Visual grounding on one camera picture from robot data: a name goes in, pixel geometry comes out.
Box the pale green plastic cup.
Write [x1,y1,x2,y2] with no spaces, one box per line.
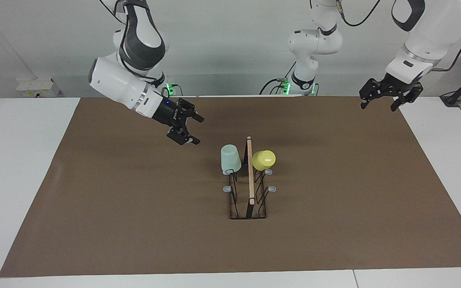
[220,144,242,174]

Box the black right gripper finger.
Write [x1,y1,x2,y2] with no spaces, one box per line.
[176,99,205,123]
[166,126,201,146]

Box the brown table mat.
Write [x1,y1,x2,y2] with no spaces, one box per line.
[0,96,461,278]

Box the black wire cup rack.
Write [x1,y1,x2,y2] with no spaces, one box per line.
[223,136,277,220]

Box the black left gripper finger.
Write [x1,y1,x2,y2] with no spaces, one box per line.
[359,79,381,110]
[390,82,423,112]

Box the yellow plastic cup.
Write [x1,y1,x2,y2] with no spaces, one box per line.
[252,150,277,172]

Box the white power strip box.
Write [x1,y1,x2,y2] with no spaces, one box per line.
[16,78,60,98]

